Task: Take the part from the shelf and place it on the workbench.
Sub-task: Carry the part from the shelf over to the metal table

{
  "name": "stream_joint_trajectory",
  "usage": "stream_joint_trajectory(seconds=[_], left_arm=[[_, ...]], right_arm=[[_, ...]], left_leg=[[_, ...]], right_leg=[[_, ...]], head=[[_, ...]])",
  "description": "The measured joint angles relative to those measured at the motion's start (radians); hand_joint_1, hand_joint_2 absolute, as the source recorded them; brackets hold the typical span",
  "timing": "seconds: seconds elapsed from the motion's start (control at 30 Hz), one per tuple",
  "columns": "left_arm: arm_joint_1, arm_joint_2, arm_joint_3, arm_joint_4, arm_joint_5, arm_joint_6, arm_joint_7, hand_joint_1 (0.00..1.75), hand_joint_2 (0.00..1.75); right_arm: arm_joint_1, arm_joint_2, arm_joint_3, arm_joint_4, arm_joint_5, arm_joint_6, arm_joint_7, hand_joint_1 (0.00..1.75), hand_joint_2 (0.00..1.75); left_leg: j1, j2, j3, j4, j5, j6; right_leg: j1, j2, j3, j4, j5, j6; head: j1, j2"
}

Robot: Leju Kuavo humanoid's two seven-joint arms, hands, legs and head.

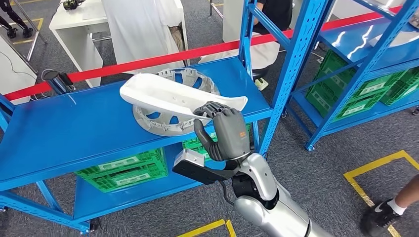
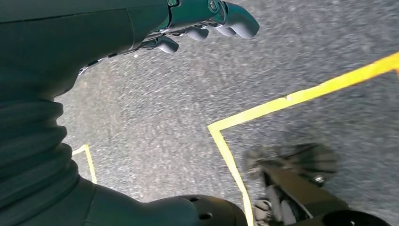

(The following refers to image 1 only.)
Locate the chrome metal frame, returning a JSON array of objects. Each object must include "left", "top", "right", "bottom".
[{"left": 0, "top": 0, "right": 48, "bottom": 74}]

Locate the white plastic trim part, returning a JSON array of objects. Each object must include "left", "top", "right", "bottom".
[
  {"left": 119, "top": 73, "right": 249, "bottom": 120},
  {"left": 368, "top": 31, "right": 419, "bottom": 48}
]

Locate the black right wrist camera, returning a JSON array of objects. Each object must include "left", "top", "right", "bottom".
[{"left": 171, "top": 149, "right": 240, "bottom": 186}]

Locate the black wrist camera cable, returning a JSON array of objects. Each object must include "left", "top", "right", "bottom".
[{"left": 218, "top": 180, "right": 236, "bottom": 207}]

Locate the beige bag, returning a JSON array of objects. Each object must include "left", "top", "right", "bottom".
[{"left": 170, "top": 25, "right": 184, "bottom": 51}]

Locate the black barrier post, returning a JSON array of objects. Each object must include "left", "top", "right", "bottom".
[{"left": 42, "top": 69, "right": 77, "bottom": 95}]

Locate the person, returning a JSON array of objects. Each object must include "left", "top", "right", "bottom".
[
  {"left": 199, "top": 0, "right": 293, "bottom": 91},
  {"left": 360, "top": 173, "right": 419, "bottom": 237},
  {"left": 0, "top": 0, "right": 34, "bottom": 39}
]

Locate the blue metal shelf rack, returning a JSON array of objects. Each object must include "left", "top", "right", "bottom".
[
  {"left": 0, "top": 0, "right": 336, "bottom": 236},
  {"left": 281, "top": 0, "right": 419, "bottom": 152}
]

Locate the black device with cables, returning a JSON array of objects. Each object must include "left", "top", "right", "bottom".
[{"left": 63, "top": 0, "right": 86, "bottom": 10}]

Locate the silver wheel hubcap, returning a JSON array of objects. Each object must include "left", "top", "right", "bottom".
[{"left": 132, "top": 68, "right": 220, "bottom": 137}]

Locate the red barrier belt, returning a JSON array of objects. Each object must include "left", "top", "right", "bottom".
[{"left": 3, "top": 5, "right": 403, "bottom": 101}]

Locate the metal frame leg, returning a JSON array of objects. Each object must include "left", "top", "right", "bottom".
[{"left": 209, "top": 0, "right": 226, "bottom": 17}]

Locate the white table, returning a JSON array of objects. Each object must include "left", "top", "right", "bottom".
[{"left": 49, "top": 0, "right": 191, "bottom": 88}]

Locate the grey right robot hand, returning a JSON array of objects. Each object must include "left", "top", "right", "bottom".
[{"left": 193, "top": 101, "right": 252, "bottom": 162}]

